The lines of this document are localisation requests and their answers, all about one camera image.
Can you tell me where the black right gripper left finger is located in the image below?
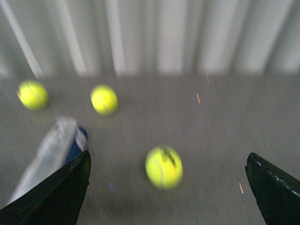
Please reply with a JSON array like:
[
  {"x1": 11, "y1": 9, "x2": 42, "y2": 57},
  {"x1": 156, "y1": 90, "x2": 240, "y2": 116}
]
[{"x1": 0, "y1": 150, "x2": 91, "y2": 225}]

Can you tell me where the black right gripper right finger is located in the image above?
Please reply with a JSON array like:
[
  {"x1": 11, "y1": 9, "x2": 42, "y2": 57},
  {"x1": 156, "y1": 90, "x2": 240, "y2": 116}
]
[{"x1": 245, "y1": 152, "x2": 300, "y2": 225}]

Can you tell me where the clear plastic tennis ball can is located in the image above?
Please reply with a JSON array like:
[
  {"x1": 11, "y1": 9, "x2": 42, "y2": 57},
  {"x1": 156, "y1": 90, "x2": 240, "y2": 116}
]
[{"x1": 8, "y1": 116, "x2": 88, "y2": 204}]

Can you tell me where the yellow tennis ball far left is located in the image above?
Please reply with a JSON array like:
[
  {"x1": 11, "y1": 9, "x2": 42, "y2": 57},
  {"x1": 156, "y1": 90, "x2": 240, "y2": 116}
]
[{"x1": 17, "y1": 80, "x2": 49, "y2": 111}]

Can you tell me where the yellow tennis ball with logo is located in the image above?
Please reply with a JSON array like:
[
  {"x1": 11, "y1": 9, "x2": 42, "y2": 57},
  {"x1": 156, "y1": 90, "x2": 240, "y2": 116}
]
[{"x1": 90, "y1": 84, "x2": 119, "y2": 116}]

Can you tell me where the yellow tennis ball middle right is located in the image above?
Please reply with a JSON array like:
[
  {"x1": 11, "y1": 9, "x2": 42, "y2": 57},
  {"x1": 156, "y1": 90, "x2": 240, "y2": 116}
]
[{"x1": 145, "y1": 145, "x2": 183, "y2": 190}]

